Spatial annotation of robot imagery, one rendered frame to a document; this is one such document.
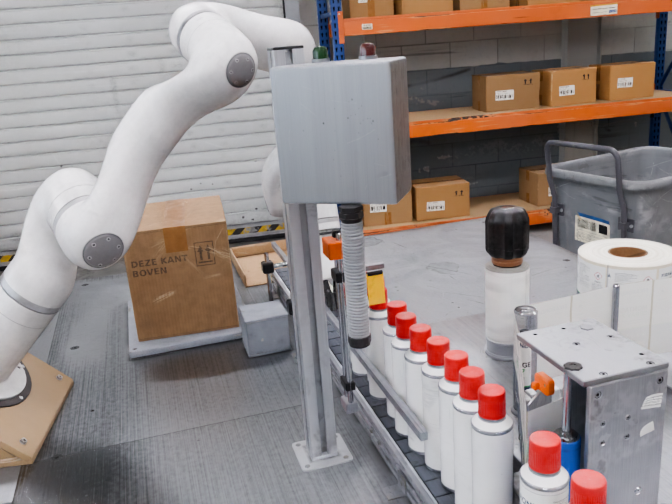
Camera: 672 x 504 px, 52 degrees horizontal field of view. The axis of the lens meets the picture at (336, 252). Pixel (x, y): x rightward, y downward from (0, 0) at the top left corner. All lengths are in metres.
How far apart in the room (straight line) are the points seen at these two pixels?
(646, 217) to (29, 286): 2.73
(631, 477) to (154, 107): 0.90
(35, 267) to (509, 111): 4.17
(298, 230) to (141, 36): 4.37
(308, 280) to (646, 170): 3.32
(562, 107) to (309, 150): 4.35
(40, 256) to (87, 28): 4.11
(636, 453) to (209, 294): 1.08
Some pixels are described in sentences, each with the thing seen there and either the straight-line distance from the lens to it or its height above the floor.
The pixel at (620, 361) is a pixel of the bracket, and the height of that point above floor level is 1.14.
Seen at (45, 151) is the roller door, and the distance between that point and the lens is 5.50.
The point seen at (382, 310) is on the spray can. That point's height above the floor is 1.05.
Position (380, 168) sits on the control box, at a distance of 0.93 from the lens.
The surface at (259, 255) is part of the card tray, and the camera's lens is 2.30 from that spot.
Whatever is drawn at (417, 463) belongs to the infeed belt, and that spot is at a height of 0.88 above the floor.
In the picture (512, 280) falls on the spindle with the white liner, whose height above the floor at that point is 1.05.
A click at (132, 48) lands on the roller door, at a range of 5.34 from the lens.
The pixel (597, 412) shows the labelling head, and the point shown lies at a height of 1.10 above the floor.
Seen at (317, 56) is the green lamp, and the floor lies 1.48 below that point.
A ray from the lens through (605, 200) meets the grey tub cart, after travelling 3.47.
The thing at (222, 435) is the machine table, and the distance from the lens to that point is 1.32.
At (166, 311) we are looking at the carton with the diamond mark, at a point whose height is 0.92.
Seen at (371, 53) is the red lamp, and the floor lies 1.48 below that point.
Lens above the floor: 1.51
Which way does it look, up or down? 17 degrees down
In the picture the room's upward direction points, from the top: 4 degrees counter-clockwise
